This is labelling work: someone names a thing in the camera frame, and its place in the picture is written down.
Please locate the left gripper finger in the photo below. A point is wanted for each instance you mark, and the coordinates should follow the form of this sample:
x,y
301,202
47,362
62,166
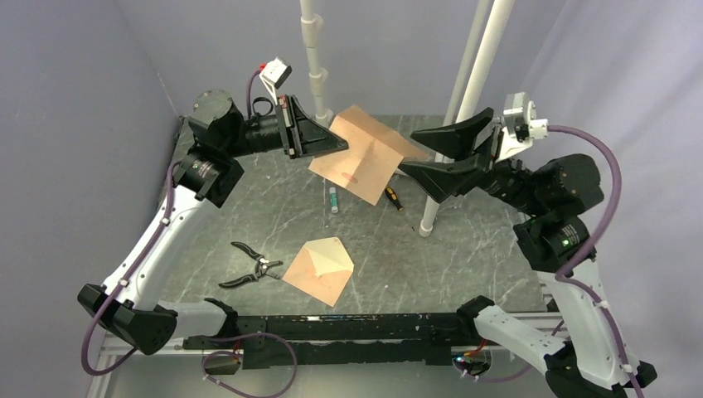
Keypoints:
x,y
309,130
318,144

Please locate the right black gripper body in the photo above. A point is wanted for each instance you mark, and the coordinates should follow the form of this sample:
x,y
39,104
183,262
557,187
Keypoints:
x,y
506,177

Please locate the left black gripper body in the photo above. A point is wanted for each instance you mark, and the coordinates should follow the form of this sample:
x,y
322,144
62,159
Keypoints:
x,y
273,132

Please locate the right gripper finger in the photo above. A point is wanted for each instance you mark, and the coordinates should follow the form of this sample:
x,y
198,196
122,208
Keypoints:
x,y
457,141
441,181

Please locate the green white glue stick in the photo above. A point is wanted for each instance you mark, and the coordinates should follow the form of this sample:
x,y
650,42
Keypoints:
x,y
333,200

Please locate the tan paper letter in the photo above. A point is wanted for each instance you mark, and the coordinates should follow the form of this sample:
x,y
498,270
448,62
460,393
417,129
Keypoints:
x,y
373,155

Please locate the tan envelope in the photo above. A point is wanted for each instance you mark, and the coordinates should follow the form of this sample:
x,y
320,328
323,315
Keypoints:
x,y
321,269

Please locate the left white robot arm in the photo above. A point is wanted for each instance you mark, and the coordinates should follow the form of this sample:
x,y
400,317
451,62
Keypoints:
x,y
129,302

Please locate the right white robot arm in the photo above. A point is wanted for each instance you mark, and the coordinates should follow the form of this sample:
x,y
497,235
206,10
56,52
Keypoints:
x,y
566,215

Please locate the yellow black screwdriver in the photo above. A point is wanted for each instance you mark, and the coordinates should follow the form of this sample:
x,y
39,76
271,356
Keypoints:
x,y
393,198

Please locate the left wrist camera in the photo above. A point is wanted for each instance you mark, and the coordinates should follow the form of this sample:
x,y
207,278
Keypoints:
x,y
273,74

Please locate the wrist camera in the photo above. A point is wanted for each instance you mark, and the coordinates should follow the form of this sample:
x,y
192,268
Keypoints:
x,y
273,74
520,126

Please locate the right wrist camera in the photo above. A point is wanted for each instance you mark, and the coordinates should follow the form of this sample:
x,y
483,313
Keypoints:
x,y
520,126

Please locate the white PVC pipe frame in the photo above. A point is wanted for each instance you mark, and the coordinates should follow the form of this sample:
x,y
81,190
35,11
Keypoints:
x,y
404,58

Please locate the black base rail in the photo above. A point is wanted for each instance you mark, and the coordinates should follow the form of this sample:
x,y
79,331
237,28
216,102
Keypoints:
x,y
434,339

